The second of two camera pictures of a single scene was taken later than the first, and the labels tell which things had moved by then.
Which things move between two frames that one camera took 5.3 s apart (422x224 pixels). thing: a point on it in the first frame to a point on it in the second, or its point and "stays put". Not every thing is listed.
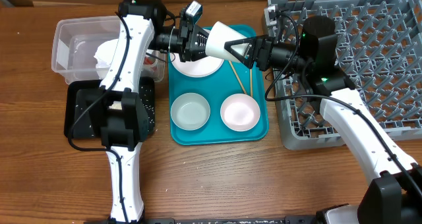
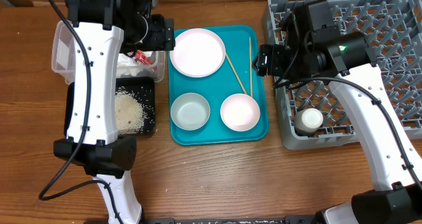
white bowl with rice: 190,111 stays put
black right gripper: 258,51 to 275,55
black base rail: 304,220 stays put
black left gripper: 189,41 to 163,36
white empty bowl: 240,112 stays put
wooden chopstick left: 237,77 stays put
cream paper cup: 219,35 to 307,120
